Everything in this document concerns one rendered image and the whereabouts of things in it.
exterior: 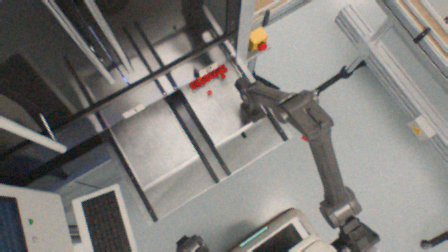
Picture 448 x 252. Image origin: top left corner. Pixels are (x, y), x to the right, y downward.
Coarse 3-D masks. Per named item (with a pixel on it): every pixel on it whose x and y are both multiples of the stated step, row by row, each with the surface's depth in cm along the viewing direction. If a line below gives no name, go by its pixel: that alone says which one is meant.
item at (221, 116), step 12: (228, 72) 163; (216, 84) 162; (228, 84) 162; (192, 96) 160; (204, 96) 160; (216, 96) 160; (228, 96) 161; (192, 108) 156; (204, 108) 159; (216, 108) 159; (228, 108) 159; (240, 108) 159; (204, 120) 158; (216, 120) 158; (228, 120) 158; (240, 120) 158; (216, 132) 156; (228, 132) 156; (216, 144) 154
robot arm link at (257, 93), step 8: (256, 80) 134; (248, 88) 131; (256, 88) 124; (264, 88) 120; (248, 96) 130; (256, 96) 123; (264, 96) 114; (272, 96) 108; (280, 96) 104; (288, 96) 101; (296, 96) 101; (312, 96) 96; (264, 104) 119; (272, 104) 110; (280, 104) 100; (280, 112) 96; (280, 120) 99; (288, 120) 96
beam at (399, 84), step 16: (352, 16) 209; (352, 32) 211; (368, 32) 207; (368, 48) 206; (384, 48) 205; (368, 64) 214; (384, 64) 202; (384, 80) 208; (400, 80) 200; (400, 96) 203; (416, 96) 198; (416, 112) 199; (432, 112) 195; (432, 144) 202
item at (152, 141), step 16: (144, 112) 158; (160, 112) 158; (112, 128) 156; (128, 128) 156; (144, 128) 156; (160, 128) 156; (176, 128) 156; (128, 144) 154; (144, 144) 154; (160, 144) 154; (176, 144) 155; (128, 160) 152; (144, 160) 153; (160, 160) 153; (176, 160) 153; (144, 176) 151; (160, 176) 148
